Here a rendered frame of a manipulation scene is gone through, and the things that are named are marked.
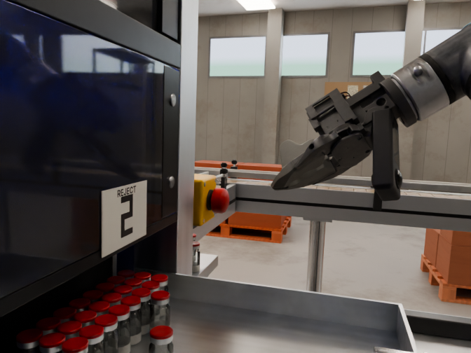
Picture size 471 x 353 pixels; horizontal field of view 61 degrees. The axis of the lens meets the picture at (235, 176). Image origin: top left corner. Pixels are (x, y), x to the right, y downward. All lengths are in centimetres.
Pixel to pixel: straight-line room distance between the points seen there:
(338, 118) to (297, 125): 854
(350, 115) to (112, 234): 34
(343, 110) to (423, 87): 10
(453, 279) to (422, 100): 262
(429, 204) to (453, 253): 181
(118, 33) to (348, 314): 39
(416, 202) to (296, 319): 82
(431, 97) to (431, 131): 848
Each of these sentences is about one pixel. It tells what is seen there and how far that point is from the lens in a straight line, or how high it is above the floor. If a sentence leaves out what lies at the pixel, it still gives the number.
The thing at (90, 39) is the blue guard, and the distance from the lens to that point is 36.
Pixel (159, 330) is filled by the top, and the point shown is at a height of 93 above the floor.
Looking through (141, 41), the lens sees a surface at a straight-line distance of 44.
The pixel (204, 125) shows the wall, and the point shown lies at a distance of 974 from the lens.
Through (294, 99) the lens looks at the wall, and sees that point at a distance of 915.
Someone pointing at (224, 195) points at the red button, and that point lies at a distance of 62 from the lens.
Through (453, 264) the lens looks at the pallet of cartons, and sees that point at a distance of 310.
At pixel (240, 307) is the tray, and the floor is 88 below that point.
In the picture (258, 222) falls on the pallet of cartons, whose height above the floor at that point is 19.
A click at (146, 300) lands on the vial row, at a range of 46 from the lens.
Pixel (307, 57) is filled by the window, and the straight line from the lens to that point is 920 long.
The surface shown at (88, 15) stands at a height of 119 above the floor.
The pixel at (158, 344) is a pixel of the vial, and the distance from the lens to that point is 38.
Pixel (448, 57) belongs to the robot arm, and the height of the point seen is 120.
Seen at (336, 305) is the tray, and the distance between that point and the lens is 52.
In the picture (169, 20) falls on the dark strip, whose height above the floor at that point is 123.
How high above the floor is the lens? 111
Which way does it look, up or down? 7 degrees down
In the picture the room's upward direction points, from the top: 2 degrees clockwise
